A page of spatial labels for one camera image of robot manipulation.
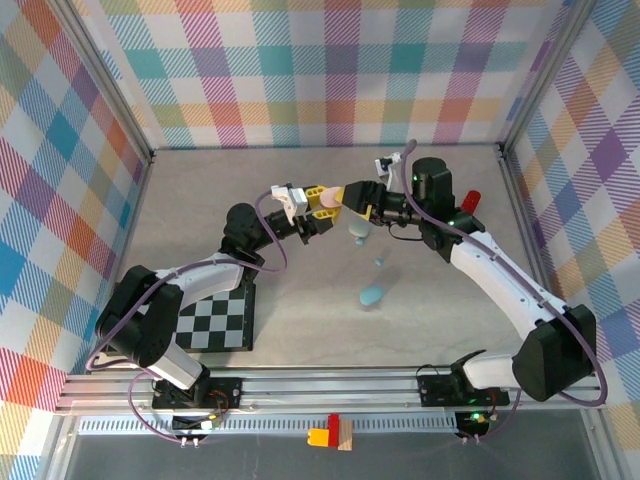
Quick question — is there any black white checkerboard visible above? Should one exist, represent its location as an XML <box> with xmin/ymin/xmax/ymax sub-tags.
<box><xmin>172</xmin><ymin>283</ymin><xmax>258</xmax><ymax>355</ymax></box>

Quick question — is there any aluminium frame post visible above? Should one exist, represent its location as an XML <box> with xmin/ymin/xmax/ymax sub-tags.
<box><xmin>494</xmin><ymin>0</ymin><xmax>601</xmax><ymax>159</ymax></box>
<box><xmin>47</xmin><ymin>0</ymin><xmax>156</xmax><ymax>166</ymax></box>

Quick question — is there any aluminium table side rail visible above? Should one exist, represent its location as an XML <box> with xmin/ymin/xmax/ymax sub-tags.
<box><xmin>37</xmin><ymin>149</ymin><xmax>157</xmax><ymax>480</ymax></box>
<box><xmin>497</xmin><ymin>147</ymin><xmax>611</xmax><ymax>406</ymax></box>

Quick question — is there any blue earbud charging case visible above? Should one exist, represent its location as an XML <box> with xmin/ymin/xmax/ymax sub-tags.
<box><xmin>359</xmin><ymin>284</ymin><xmax>386</xmax><ymax>307</ymax></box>

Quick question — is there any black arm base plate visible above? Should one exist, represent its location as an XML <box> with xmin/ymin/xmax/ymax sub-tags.
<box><xmin>151</xmin><ymin>375</ymin><xmax>245</xmax><ymax>410</ymax></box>
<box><xmin>416</xmin><ymin>367</ymin><xmax>512</xmax><ymax>408</ymax></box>

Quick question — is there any white slotted cable duct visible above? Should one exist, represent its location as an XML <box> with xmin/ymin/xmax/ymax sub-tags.
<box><xmin>78</xmin><ymin>416</ymin><xmax>469</xmax><ymax>436</ymax></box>

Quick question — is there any pink earbud charging case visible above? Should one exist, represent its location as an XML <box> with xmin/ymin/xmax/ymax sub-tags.
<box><xmin>318</xmin><ymin>185</ymin><xmax>345</xmax><ymax>210</ymax></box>

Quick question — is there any black controller board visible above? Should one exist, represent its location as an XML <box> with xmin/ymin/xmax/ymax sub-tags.
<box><xmin>453</xmin><ymin>409</ymin><xmax>492</xmax><ymax>435</ymax></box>
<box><xmin>171</xmin><ymin>413</ymin><xmax>224</xmax><ymax>435</ymax></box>

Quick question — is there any aluminium mounting rail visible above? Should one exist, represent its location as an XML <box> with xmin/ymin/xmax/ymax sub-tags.
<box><xmin>53</xmin><ymin>366</ymin><xmax>610</xmax><ymax>417</ymax></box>

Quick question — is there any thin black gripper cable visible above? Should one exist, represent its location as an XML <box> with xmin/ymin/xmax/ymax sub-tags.
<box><xmin>387</xmin><ymin>223</ymin><xmax>425</xmax><ymax>242</ymax></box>

